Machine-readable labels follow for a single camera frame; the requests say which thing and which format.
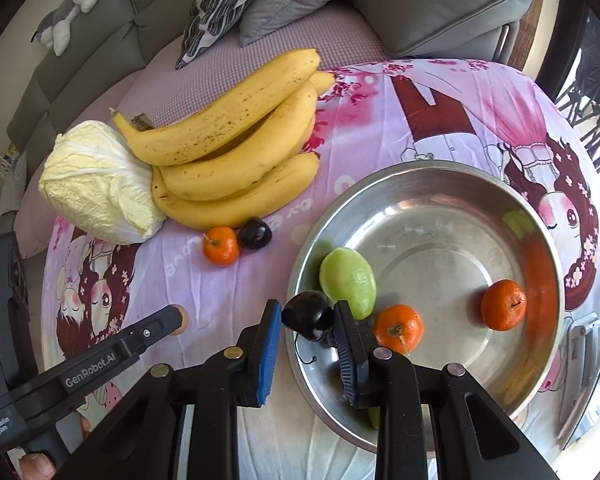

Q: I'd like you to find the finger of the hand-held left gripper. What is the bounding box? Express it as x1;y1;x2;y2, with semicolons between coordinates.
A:
116;304;184;359

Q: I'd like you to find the grey metal frame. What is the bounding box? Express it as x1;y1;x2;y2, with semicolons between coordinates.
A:
562;312;600;451

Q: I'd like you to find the black metal rack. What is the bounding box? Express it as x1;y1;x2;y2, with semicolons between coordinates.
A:
555;10;600;171

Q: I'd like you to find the large green jujube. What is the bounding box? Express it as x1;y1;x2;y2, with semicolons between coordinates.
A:
319;247;377;321

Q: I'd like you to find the mandarin with pale sprout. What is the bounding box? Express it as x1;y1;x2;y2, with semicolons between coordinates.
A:
373;304;424;356

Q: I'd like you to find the napa cabbage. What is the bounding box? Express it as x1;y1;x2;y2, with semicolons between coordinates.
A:
38;120;167;246

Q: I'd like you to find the black and white patterned pillow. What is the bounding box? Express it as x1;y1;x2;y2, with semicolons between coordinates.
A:
175;0;301;71

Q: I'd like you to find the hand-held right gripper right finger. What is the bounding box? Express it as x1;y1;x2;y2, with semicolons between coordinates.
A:
333;301;560;480

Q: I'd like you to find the grey plush toy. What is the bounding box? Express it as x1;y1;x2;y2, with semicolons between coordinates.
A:
32;0;113;57

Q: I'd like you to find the large mandarin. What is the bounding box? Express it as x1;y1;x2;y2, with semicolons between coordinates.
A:
481;279;528;332

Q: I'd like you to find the grey sofa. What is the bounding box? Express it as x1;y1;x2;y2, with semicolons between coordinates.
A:
5;0;536;161

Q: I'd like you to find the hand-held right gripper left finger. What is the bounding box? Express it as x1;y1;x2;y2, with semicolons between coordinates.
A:
55;300;284;480

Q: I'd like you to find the person's left hand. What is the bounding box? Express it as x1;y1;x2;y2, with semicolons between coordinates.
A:
19;414;92;480

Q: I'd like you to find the small mandarin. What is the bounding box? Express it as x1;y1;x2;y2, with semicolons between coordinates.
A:
202;226;241;267

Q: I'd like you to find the metal basin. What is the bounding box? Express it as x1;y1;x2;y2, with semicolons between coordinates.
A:
285;161;566;458

